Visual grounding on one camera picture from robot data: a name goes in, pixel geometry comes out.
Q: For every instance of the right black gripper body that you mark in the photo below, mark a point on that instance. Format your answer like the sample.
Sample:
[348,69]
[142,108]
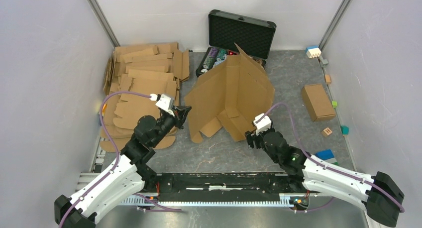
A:
[263,133]

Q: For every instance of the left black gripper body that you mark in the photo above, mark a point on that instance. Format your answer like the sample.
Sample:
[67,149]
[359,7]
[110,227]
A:
[166,122]

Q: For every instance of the cardboard box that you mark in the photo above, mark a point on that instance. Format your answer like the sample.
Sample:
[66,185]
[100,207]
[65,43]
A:
[229,96]
[317,103]

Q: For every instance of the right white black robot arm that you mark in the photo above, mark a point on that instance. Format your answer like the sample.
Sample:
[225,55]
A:
[379,196]

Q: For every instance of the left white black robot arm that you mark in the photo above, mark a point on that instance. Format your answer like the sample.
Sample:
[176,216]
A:
[127,175]

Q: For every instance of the folded closed cardboard box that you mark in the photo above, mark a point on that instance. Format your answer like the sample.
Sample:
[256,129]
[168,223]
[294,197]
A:
[317,103]

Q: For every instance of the stack of flat cardboard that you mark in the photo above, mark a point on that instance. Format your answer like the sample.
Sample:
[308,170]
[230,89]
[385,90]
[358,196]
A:
[131,70]

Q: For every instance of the wooden letter block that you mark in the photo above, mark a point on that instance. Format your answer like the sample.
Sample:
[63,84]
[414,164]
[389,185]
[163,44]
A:
[326,132]

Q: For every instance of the blue green block stack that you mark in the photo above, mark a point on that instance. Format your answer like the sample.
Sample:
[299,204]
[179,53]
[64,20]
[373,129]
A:
[327,156]

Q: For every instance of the teal small cube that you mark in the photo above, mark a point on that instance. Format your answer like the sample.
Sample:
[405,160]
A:
[344,130]

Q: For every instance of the small wooden cube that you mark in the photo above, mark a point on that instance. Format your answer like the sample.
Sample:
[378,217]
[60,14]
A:
[328,79]

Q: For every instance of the grey small block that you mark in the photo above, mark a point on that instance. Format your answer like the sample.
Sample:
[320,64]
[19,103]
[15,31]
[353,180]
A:
[323,62]

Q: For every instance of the black poker chip case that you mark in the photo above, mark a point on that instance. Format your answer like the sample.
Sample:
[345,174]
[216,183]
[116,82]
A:
[228,30]

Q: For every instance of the blue white toy block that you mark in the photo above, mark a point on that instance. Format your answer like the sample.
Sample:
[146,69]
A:
[313,51]

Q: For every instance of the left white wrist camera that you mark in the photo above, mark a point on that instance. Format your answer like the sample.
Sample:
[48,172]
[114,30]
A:
[164,102]

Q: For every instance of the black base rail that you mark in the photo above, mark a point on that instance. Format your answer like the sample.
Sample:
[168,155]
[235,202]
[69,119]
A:
[222,187]

